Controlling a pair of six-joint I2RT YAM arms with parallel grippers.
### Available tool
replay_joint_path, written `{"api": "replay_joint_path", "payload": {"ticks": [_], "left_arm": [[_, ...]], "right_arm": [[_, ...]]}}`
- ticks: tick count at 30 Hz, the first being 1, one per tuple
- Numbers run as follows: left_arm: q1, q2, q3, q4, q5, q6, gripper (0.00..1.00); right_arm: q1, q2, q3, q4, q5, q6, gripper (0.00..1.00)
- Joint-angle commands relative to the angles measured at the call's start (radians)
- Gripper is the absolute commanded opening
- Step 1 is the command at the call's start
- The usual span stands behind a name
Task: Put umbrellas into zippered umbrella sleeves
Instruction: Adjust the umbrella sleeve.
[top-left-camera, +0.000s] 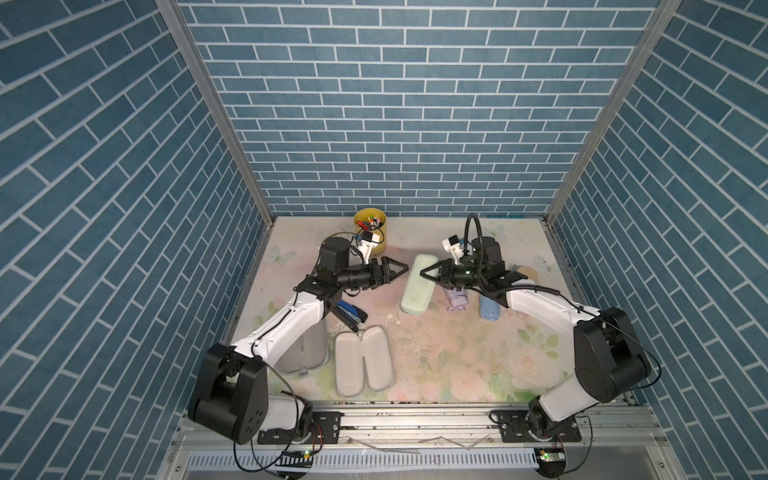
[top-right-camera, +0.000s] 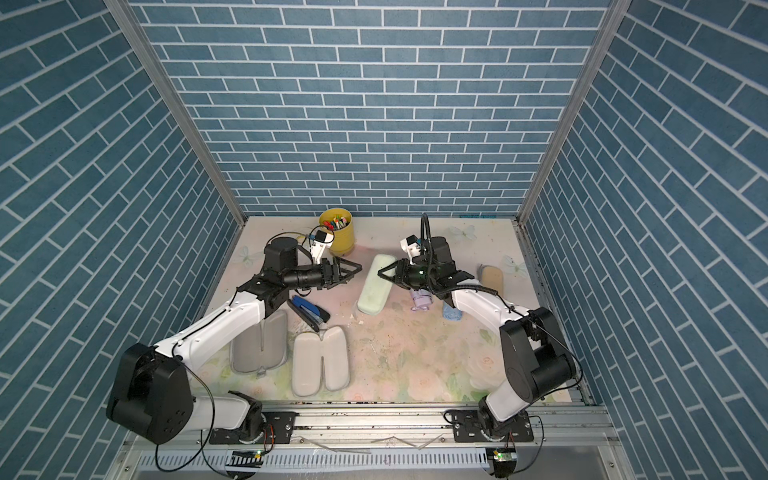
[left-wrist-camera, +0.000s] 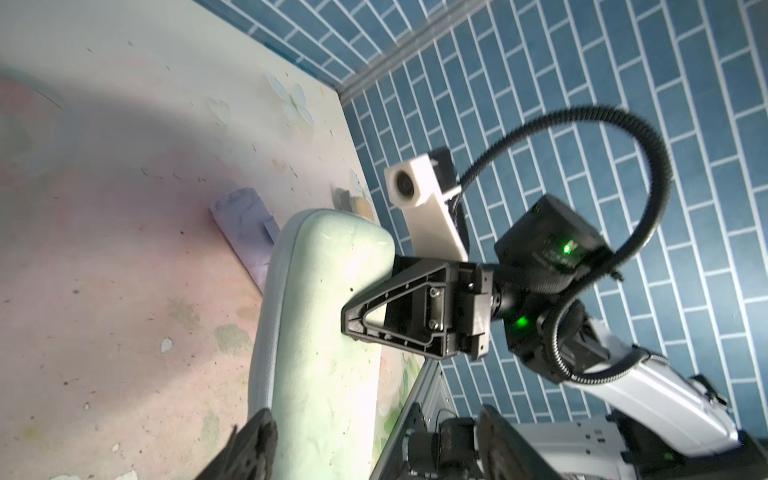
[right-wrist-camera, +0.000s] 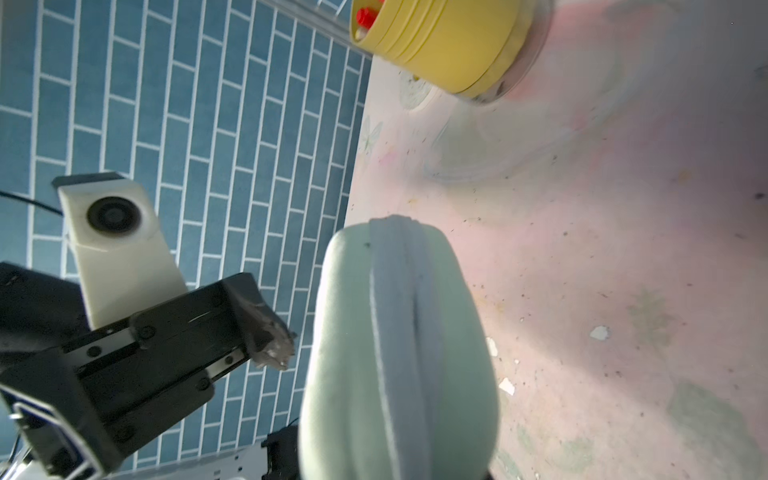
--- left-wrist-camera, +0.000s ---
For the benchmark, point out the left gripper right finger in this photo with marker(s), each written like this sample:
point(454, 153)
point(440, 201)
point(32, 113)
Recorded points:
point(505, 454)

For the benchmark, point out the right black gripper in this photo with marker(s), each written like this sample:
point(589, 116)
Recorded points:
point(545, 252)

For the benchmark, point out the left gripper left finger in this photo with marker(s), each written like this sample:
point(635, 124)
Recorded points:
point(249, 452)

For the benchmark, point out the grey sleeve back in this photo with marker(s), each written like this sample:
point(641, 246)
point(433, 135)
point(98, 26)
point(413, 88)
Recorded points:
point(319, 384)

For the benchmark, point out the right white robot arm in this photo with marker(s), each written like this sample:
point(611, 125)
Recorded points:
point(673, 427)

